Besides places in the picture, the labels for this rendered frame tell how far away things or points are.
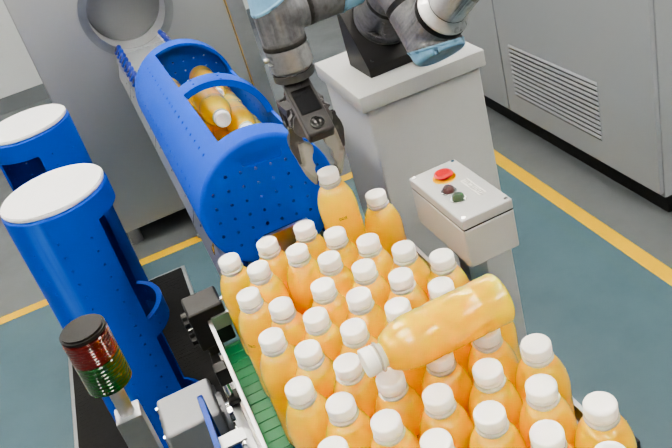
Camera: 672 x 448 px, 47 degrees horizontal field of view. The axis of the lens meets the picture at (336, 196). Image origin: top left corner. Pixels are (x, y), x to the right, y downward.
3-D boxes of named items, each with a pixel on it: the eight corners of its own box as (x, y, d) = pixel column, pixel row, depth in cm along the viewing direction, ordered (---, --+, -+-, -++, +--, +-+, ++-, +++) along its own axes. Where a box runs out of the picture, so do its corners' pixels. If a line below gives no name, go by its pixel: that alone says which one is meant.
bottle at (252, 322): (276, 367, 141) (245, 287, 132) (309, 372, 137) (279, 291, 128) (256, 395, 136) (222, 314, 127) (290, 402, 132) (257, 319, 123)
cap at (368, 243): (355, 249, 133) (352, 240, 132) (374, 239, 134) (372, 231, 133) (365, 259, 130) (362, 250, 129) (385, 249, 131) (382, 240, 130)
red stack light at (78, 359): (115, 332, 109) (104, 311, 107) (121, 357, 103) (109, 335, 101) (71, 352, 107) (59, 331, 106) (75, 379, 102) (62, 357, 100)
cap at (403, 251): (420, 258, 126) (418, 250, 125) (398, 267, 126) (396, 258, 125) (412, 247, 129) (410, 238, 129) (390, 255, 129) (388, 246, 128)
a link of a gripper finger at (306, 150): (308, 174, 143) (303, 127, 139) (320, 186, 138) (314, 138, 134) (293, 177, 142) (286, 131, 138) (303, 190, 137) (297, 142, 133)
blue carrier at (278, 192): (239, 117, 240) (219, 27, 227) (345, 239, 165) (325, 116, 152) (148, 142, 232) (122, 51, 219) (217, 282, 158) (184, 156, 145)
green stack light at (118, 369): (129, 358, 111) (115, 332, 109) (135, 384, 106) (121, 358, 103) (86, 378, 110) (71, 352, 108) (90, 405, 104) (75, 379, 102)
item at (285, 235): (320, 263, 161) (304, 213, 155) (324, 268, 159) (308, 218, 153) (276, 283, 159) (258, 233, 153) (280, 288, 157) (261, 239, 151)
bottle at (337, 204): (334, 259, 151) (307, 178, 142) (368, 246, 151) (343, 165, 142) (342, 278, 145) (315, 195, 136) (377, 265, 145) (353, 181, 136)
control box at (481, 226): (463, 201, 154) (453, 156, 149) (520, 245, 137) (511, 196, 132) (419, 221, 152) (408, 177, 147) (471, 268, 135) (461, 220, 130)
